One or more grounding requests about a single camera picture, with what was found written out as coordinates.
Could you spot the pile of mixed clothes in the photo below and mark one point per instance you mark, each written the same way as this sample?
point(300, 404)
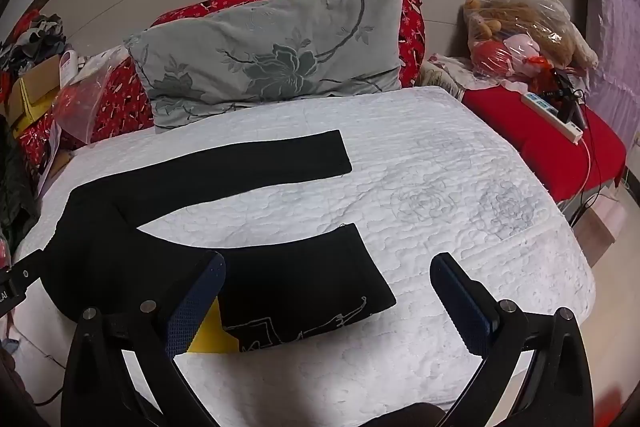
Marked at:
point(35, 37)

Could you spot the clear plastic bag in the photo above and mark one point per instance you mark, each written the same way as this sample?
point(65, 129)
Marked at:
point(80, 107)

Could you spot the black charger device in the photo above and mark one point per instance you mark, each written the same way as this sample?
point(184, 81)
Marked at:
point(567, 99)

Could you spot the cardboard box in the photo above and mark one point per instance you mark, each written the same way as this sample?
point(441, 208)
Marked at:
point(35, 82)

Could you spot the clear bag of plush toys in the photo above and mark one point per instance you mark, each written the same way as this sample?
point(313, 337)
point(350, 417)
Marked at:
point(520, 32)

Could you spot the cream plush bear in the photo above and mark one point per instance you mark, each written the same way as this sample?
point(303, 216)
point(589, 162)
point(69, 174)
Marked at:
point(580, 42)

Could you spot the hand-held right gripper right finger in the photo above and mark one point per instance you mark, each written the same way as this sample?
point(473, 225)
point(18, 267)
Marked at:
point(467, 307)

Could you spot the brown wooden box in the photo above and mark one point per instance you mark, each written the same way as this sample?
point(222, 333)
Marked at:
point(597, 232)

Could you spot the white quilted bed cover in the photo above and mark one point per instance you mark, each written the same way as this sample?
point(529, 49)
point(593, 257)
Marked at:
point(400, 157)

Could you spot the red patterned bag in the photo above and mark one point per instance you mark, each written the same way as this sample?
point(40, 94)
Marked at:
point(37, 147)

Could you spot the yellow paper sheet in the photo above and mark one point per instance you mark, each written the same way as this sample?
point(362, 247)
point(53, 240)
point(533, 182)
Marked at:
point(212, 332)

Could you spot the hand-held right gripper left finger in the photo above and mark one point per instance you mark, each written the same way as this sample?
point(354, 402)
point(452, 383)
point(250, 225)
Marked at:
point(200, 302)

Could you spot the pale purple curtain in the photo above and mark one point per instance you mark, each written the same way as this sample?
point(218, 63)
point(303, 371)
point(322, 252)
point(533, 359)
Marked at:
point(617, 57)

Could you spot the black pants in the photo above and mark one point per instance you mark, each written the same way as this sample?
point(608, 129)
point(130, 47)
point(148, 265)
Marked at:
point(100, 232)

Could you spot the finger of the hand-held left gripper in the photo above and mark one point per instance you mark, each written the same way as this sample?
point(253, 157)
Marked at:
point(22, 273)

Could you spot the red floral quilt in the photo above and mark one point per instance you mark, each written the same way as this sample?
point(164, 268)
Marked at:
point(415, 22)

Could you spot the dark green garment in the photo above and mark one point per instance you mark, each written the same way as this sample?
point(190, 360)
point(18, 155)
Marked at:
point(12, 187)

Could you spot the grey floral pillow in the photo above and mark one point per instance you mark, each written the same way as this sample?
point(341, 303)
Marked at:
point(270, 52)

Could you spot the white power strip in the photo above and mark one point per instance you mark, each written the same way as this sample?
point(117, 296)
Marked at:
point(550, 114)

